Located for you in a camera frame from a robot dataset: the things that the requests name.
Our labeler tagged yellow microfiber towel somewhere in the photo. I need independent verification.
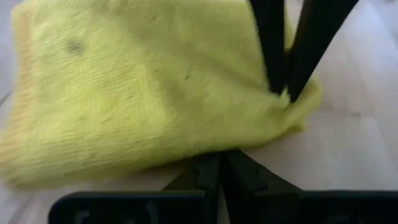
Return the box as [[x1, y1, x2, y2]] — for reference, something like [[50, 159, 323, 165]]
[[0, 0, 323, 191]]

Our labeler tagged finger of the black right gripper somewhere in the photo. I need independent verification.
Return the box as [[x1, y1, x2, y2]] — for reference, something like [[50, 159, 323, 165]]
[[286, 0, 361, 103], [248, 0, 289, 96]]

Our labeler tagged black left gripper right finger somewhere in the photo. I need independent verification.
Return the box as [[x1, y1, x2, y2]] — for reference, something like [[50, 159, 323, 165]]
[[221, 150, 303, 224]]

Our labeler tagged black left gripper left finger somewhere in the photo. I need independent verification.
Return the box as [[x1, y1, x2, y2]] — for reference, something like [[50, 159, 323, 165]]
[[163, 151, 223, 224]]

